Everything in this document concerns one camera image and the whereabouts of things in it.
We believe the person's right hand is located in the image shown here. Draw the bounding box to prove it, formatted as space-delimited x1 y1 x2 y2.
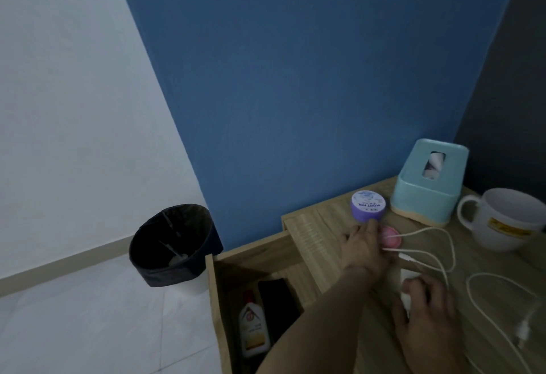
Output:
391 275 468 374

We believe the person's left hand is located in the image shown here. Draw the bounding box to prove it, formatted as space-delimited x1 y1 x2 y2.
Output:
339 219 391 281

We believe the pink round container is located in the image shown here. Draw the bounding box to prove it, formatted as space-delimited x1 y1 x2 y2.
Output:
377 225 403 247

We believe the purple round jar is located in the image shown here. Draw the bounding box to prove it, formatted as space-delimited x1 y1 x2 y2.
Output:
350 190 387 223

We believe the white charger adapter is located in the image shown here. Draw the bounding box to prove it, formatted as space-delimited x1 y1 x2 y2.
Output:
399 268 427 315

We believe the white charging cable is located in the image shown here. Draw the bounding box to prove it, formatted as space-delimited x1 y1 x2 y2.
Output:
382 226 543 374

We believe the black phone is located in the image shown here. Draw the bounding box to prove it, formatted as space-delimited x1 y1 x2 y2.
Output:
257 277 304 344

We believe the wooden drawer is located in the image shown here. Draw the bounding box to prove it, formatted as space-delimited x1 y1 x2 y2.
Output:
205 231 325 374

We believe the white sunscreen bottle red cap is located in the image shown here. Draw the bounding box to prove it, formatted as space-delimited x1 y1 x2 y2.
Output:
237 289 272 360

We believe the person's left forearm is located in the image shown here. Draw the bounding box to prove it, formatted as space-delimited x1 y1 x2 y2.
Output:
255 266 384 374

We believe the teal tissue box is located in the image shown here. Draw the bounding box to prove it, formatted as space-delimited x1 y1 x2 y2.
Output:
390 138 470 228

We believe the white mug yellow label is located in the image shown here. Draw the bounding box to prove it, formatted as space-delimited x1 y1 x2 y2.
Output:
456 188 546 253

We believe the black trash bin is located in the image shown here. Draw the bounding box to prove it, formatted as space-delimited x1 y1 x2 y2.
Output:
129 203 224 296

